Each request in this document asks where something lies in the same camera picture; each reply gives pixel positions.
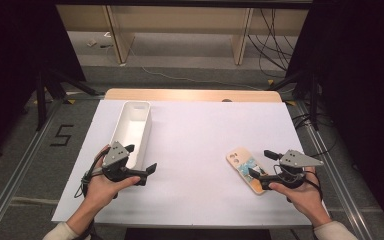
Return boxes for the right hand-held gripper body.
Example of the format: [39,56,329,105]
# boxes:
[258,149,325,192]

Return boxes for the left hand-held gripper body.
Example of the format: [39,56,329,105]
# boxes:
[101,140,148,187]

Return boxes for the beige printed phone case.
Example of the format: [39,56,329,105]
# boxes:
[225,146,269,196]

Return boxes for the white plastic bin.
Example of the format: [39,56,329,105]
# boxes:
[108,100,153,172]

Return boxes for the person's left hand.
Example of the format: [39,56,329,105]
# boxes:
[84,144,142,214]

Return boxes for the person's right hand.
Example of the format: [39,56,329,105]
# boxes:
[268,166,332,228]

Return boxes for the white paper sheet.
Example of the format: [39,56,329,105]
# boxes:
[51,99,330,228]

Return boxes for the black tripod stand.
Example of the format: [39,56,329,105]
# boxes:
[34,67,102,132]
[267,66,322,132]

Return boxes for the light wooden table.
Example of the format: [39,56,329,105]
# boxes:
[103,87,283,104]

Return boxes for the black curtain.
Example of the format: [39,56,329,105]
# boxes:
[285,0,384,232]
[0,0,87,162]

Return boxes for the light wooden shelf unit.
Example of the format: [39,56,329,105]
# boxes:
[55,4,310,66]

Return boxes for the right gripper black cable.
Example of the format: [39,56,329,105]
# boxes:
[302,169,324,203]

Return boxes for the black floor cable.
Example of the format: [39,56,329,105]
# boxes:
[292,112,340,159]

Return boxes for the aluminium floor rail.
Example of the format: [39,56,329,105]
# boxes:
[0,99,65,240]
[294,99,378,240]

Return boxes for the thin white floor cable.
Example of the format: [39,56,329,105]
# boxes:
[126,46,265,92]

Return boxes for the bundle of black cables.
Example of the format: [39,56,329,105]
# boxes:
[247,7,296,80]

